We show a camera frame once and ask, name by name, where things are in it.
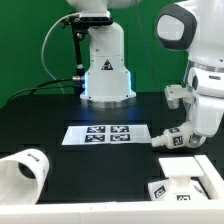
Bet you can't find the white marker sheet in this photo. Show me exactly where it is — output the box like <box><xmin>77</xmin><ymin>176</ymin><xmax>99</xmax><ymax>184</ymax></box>
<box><xmin>62</xmin><ymin>124</ymin><xmax>151</xmax><ymax>145</ymax></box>

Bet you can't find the black camera pole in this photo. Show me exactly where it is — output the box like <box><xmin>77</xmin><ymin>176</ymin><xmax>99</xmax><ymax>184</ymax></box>
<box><xmin>61</xmin><ymin>14</ymin><xmax>88</xmax><ymax>93</ymax></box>

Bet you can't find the white frame wall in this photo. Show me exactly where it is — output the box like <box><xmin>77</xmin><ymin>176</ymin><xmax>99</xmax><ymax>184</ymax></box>
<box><xmin>0</xmin><ymin>155</ymin><xmax>224</xmax><ymax>224</ymax></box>

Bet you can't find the black cable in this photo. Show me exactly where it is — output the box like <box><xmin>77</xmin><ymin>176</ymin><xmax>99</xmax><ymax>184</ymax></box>
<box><xmin>7</xmin><ymin>77</ymin><xmax>84</xmax><ymax>102</ymax></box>

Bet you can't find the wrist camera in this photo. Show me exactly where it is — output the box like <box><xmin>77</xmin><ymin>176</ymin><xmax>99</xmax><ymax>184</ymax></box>
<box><xmin>164</xmin><ymin>84</ymin><xmax>193</xmax><ymax>109</ymax></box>

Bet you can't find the white lamp shade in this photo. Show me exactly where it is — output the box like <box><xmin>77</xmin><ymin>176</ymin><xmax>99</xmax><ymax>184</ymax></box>
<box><xmin>0</xmin><ymin>149</ymin><xmax>49</xmax><ymax>205</ymax></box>

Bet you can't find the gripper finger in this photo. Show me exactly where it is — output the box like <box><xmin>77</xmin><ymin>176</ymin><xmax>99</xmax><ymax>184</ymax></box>
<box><xmin>189</xmin><ymin>133</ymin><xmax>206</xmax><ymax>148</ymax></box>

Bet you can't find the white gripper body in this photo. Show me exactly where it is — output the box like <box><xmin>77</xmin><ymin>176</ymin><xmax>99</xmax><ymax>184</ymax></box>
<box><xmin>187</xmin><ymin>67</ymin><xmax>224</xmax><ymax>137</ymax></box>

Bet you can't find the white lamp bulb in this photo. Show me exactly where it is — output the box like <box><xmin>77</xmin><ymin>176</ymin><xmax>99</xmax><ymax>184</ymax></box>
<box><xmin>151</xmin><ymin>121</ymin><xmax>193</xmax><ymax>149</ymax></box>

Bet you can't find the white lamp base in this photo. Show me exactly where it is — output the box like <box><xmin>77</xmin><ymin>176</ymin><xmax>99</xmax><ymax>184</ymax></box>
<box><xmin>148</xmin><ymin>157</ymin><xmax>208</xmax><ymax>201</ymax></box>

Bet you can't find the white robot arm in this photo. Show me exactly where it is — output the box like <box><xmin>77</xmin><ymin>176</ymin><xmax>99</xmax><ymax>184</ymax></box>
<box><xmin>67</xmin><ymin>0</ymin><xmax>224</xmax><ymax>148</ymax></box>

